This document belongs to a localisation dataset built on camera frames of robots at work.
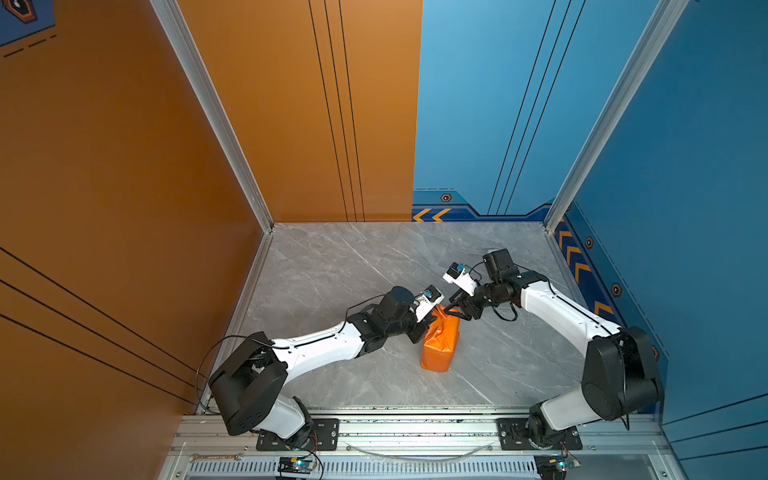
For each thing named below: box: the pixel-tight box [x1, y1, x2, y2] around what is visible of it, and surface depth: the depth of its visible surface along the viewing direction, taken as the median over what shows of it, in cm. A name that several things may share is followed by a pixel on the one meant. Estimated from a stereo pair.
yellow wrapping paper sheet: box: [420, 304, 461, 373], surface depth 79 cm
